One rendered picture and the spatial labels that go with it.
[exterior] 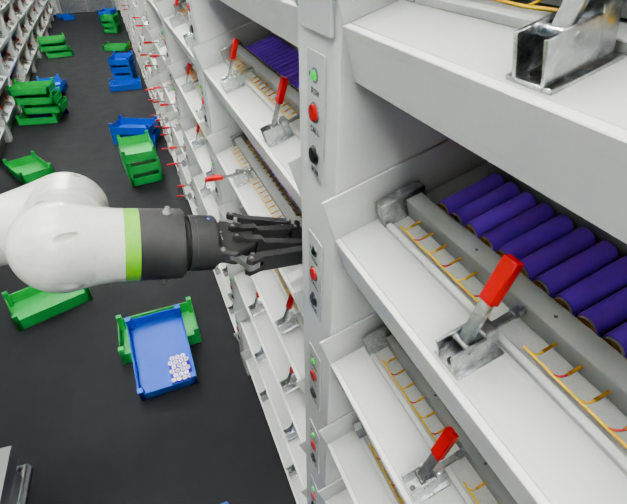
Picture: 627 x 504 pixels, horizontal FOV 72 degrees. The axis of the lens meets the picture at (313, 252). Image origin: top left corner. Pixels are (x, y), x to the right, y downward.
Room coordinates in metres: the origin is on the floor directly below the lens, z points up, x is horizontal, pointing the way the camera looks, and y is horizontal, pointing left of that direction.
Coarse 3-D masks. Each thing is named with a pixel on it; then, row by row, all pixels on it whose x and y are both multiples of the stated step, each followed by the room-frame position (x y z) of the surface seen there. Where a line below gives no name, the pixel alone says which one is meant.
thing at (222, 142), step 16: (224, 128) 1.02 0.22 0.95; (240, 128) 1.04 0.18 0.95; (224, 144) 1.02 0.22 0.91; (224, 160) 0.97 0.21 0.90; (240, 192) 0.82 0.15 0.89; (256, 192) 0.80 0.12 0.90; (256, 208) 0.74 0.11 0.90; (272, 208) 0.73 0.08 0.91; (288, 272) 0.55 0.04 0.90; (288, 288) 0.53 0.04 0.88
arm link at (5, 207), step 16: (48, 176) 0.53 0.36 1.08; (64, 176) 0.53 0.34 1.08; (80, 176) 0.55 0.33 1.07; (16, 192) 0.51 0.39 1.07; (32, 192) 0.50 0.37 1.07; (96, 192) 0.53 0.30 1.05; (0, 208) 0.48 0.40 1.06; (16, 208) 0.48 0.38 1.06; (0, 224) 0.47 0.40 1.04; (0, 240) 0.46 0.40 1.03; (0, 256) 0.45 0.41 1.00
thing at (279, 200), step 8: (240, 144) 0.98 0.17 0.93; (248, 152) 0.93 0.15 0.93; (240, 160) 0.93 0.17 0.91; (248, 160) 0.89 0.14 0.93; (256, 160) 0.88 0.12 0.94; (256, 168) 0.85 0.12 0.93; (264, 176) 0.81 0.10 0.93; (264, 184) 0.78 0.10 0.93; (272, 184) 0.77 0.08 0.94; (272, 192) 0.75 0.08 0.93; (280, 200) 0.71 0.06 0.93; (280, 208) 0.69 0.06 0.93; (288, 208) 0.68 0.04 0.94; (280, 216) 0.68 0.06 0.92; (288, 216) 0.66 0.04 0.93; (296, 216) 0.65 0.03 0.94
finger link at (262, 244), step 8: (232, 240) 0.47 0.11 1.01; (240, 240) 0.47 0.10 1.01; (248, 240) 0.48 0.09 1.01; (256, 240) 0.48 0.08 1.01; (264, 240) 0.49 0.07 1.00; (272, 240) 0.49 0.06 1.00; (280, 240) 0.50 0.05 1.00; (288, 240) 0.50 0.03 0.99; (296, 240) 0.50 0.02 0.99; (256, 248) 0.49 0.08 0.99; (264, 248) 0.48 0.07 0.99; (272, 248) 0.49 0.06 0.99; (280, 248) 0.49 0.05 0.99
